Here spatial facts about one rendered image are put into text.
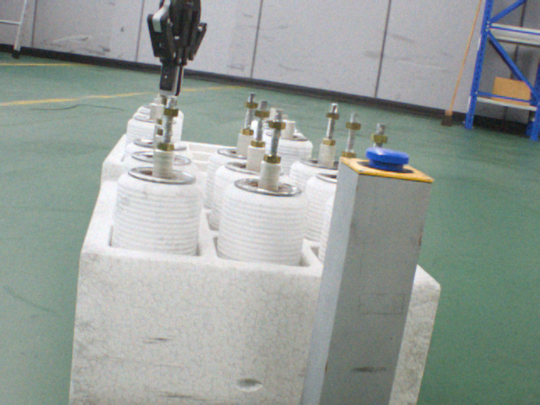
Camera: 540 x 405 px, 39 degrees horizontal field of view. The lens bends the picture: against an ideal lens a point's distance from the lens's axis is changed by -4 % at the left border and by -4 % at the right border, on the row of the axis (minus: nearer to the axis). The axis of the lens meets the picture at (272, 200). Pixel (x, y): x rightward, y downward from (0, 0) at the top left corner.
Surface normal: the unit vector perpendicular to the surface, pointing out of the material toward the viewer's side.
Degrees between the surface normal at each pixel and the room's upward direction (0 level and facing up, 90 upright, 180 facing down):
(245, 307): 90
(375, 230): 90
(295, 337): 90
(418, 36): 90
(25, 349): 0
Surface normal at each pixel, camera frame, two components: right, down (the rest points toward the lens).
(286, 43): -0.23, 0.15
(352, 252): 0.15, 0.21
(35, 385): 0.15, -0.97
